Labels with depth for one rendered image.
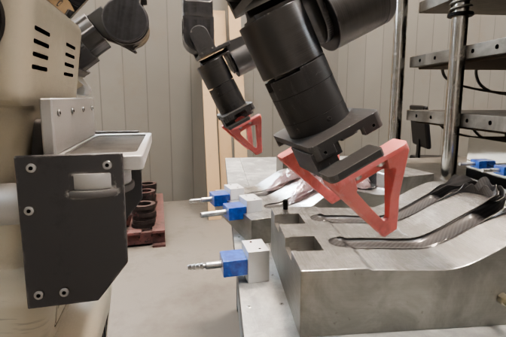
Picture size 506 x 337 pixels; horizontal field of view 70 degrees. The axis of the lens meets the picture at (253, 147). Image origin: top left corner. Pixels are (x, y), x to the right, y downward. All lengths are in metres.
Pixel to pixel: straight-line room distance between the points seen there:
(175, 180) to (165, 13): 1.70
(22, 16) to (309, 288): 0.43
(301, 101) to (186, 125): 3.57
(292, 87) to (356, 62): 4.11
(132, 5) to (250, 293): 0.52
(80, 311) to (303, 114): 0.44
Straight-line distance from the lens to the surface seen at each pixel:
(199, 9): 0.72
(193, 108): 3.84
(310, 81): 0.30
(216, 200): 0.88
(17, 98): 0.43
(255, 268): 0.62
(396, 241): 0.62
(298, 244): 0.58
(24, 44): 0.43
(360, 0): 0.33
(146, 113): 3.84
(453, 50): 1.56
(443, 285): 0.56
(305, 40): 0.30
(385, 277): 0.51
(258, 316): 0.55
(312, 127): 0.31
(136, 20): 0.70
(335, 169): 0.28
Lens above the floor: 1.10
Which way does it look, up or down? 8 degrees down
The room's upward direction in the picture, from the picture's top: straight up
